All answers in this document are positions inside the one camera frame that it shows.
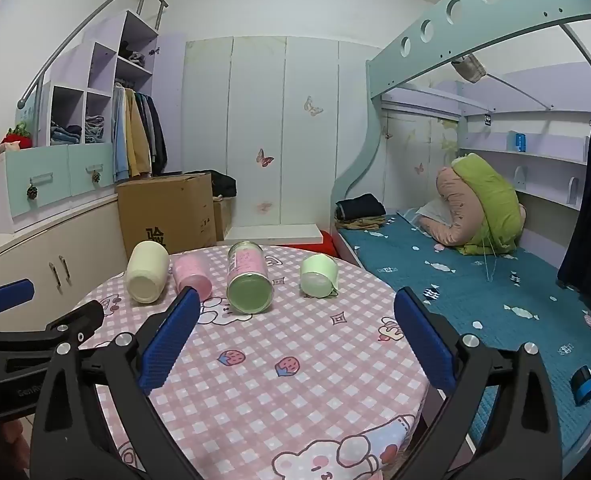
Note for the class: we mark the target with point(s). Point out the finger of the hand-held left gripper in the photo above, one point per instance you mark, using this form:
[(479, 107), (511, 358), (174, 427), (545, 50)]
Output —
[(78, 319), (9, 296)]

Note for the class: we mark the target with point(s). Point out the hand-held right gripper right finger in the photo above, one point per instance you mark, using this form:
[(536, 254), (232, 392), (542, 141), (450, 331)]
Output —
[(424, 340)]

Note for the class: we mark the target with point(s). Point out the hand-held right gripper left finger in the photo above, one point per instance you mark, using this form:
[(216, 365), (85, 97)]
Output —
[(171, 337)]

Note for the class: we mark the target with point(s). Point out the cream cup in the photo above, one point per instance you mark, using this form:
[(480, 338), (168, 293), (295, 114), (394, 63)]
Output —
[(148, 270)]

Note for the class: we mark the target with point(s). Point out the green and pink glass cup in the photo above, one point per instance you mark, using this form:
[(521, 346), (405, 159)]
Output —
[(249, 290)]

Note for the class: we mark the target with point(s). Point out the light green cup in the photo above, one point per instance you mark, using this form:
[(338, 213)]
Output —
[(320, 267)]

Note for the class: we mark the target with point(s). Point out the blue cup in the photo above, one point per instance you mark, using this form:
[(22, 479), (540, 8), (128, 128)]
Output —
[(520, 142)]

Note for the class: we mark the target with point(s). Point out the beige cabinet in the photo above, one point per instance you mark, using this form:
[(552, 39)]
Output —
[(25, 260)]

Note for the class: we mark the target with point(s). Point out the blue printed bed sheet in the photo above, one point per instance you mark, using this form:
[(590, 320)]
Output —
[(475, 300)]

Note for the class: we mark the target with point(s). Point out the white pillow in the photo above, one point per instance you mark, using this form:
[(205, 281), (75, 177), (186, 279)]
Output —
[(433, 215)]

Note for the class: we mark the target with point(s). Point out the large cardboard box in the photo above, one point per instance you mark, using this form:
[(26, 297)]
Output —
[(165, 210)]

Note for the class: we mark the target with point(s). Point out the small cardboard box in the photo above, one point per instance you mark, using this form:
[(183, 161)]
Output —
[(222, 220)]

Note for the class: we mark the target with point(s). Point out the pink checked tablecloth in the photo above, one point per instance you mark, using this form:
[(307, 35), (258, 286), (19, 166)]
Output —
[(285, 400)]

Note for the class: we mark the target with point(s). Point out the folded tan clothes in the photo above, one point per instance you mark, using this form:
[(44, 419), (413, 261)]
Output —
[(363, 223)]

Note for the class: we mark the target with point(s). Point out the teal drawer cabinet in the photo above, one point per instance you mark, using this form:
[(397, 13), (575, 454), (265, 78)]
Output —
[(50, 170)]

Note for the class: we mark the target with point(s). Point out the red stool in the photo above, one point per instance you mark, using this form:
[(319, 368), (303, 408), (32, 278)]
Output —
[(329, 245)]

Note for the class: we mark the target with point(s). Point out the white board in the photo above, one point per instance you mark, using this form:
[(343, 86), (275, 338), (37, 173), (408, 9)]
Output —
[(275, 234)]

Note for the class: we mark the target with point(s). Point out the rolled quilt green and pink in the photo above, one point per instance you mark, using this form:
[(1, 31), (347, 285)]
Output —
[(450, 195)]

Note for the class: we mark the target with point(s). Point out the folded dark clothes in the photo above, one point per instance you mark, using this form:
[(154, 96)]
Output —
[(360, 206)]

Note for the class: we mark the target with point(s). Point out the strawberry plush toy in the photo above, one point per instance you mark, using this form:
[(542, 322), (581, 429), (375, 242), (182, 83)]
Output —
[(18, 136)]

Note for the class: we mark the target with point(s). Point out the butterfly sticker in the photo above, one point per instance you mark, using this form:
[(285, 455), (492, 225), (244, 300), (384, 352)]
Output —
[(264, 157), (419, 168), (264, 206), (313, 106)]

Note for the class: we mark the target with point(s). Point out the black bag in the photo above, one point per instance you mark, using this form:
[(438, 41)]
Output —
[(223, 185)]

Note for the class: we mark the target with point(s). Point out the blue and black tape roll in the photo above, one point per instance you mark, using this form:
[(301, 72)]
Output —
[(584, 385)]

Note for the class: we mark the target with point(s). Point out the folded blue clothes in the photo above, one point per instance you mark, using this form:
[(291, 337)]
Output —
[(65, 132)]

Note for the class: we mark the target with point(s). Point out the folded jeans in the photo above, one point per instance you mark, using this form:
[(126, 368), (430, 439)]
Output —
[(94, 130)]

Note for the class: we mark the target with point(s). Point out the yellow hanging jacket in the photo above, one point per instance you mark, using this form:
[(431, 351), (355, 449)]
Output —
[(136, 140)]

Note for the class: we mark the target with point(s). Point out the blue hanging shirt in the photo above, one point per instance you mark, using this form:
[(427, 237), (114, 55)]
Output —
[(119, 135)]

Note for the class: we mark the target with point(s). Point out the dark hanging jackets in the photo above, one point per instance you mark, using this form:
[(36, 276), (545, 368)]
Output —
[(156, 135)]

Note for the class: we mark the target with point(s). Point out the white wardrobe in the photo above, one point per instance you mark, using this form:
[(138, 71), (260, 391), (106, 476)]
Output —
[(255, 110)]

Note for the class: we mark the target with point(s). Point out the purple stair shelf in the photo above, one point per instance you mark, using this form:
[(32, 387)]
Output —
[(103, 60)]

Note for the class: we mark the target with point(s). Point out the dark clothes pile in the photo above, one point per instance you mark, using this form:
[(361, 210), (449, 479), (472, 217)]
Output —
[(131, 55)]

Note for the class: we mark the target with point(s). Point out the grey metal handrail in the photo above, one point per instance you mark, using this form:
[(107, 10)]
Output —
[(75, 30)]

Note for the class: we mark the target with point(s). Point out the white bedside wall shelf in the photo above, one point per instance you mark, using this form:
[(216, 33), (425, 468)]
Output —
[(530, 157)]

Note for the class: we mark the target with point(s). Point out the teal bunk bed frame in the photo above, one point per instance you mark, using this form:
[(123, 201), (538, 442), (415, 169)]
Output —
[(425, 27)]

